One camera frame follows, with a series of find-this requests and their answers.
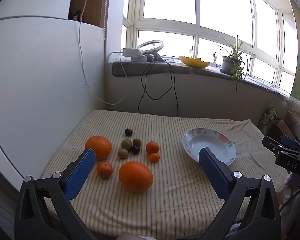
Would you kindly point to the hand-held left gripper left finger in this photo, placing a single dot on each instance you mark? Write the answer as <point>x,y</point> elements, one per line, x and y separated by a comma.
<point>80,175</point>

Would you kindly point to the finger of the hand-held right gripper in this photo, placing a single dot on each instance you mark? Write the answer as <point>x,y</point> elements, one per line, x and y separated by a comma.
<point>271,143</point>
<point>290,141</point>

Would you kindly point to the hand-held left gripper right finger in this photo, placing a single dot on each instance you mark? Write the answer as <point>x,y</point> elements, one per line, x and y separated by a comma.
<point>215,172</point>

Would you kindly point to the floral white plate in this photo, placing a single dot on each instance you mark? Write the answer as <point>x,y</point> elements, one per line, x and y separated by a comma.
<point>215,142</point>

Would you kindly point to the speckled large orange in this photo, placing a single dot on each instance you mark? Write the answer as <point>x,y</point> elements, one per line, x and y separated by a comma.
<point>100,145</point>

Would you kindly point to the small tan kiwi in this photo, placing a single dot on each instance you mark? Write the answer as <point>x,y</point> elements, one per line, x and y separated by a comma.
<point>123,153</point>

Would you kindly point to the smooth large orange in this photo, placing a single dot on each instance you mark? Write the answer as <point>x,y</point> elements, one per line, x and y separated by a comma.
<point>135,177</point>

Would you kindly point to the greenish kiwi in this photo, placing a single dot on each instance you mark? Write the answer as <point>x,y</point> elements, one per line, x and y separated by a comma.
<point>126,144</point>

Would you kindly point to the dark plum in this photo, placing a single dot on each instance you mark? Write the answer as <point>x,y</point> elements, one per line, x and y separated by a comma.
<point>136,150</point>
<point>128,131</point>

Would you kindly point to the small kumquat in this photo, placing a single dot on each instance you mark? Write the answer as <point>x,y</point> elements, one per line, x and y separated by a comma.
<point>154,157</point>

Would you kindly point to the brown kiwi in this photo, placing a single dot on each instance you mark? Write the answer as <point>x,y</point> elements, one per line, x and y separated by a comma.
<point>137,142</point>

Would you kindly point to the tangerine with stem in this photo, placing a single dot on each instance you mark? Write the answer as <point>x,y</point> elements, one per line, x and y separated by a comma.
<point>152,148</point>

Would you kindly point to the cardboard box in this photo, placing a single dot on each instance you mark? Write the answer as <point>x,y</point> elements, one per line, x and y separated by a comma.
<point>282,130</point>

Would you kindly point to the green bag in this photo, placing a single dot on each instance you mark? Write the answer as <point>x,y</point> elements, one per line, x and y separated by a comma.
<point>268,116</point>

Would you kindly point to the striped cloth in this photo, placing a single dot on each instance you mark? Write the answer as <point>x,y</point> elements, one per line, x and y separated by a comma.
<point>177,205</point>

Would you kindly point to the potted spider plant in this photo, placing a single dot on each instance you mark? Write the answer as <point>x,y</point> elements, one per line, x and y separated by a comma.
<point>230,65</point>

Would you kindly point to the small figurine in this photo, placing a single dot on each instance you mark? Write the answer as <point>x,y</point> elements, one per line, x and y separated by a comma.
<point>215,60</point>

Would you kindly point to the white refrigerator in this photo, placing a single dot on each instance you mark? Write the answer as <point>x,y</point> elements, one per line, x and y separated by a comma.
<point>40,80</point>

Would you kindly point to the yellow bowl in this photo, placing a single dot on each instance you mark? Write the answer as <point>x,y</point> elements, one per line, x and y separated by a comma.
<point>192,63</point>

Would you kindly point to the black adapter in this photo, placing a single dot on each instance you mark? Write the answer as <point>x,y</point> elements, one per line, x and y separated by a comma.
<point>157,58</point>

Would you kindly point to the white adapter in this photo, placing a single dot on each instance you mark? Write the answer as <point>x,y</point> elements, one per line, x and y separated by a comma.
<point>140,59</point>

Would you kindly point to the white power strip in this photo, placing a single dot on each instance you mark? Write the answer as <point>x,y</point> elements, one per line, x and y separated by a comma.
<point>131,52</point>

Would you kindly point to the white framed window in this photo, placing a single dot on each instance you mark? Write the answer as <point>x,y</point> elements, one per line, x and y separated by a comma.
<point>197,31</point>

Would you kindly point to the wooden cabinet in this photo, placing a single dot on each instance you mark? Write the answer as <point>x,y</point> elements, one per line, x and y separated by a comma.
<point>95,2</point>

